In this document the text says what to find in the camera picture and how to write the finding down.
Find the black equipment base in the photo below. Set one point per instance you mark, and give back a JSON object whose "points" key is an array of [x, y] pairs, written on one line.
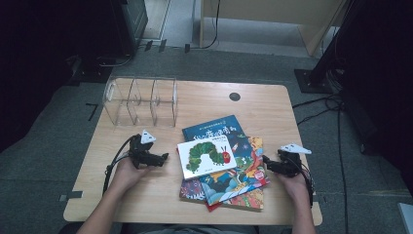
{"points": [[87, 71]]}

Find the clear acrylic book rack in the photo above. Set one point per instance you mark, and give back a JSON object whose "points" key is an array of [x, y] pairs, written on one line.
{"points": [[142, 104]]}

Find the beige wooden cabinet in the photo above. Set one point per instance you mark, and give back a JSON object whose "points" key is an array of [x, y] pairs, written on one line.
{"points": [[269, 9]]}

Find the person's right hand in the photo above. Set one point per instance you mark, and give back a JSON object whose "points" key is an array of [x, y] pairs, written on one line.
{"points": [[297, 187]]}

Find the white caterpillar picture book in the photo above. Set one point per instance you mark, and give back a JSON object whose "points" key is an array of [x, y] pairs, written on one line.
{"points": [[206, 157]]}

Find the dark round table grommet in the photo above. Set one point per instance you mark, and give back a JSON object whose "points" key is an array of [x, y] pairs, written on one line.
{"points": [[234, 96]]}

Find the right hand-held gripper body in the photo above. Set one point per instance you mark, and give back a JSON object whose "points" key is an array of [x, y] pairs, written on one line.
{"points": [[289, 164]]}

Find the light blue animals picture book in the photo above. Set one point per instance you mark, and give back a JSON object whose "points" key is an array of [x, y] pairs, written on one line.
{"points": [[191, 191]]}

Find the person's left hand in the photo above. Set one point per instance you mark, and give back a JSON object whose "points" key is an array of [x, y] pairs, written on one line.
{"points": [[125, 177]]}

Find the red picture book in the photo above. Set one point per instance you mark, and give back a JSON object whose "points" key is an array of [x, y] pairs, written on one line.
{"points": [[212, 207]]}

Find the dark blue picture book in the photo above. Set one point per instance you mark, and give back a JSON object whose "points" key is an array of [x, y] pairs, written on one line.
{"points": [[240, 175]]}

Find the white flat object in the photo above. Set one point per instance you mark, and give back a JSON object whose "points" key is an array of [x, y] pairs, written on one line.
{"points": [[406, 219]]}

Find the black cabinet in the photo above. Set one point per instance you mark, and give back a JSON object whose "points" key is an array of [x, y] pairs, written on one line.
{"points": [[130, 22]]}

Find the black metal stand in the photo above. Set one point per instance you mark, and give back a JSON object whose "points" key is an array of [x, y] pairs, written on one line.
{"points": [[316, 79]]}

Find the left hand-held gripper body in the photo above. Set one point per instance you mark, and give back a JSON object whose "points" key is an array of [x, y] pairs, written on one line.
{"points": [[139, 152]]}

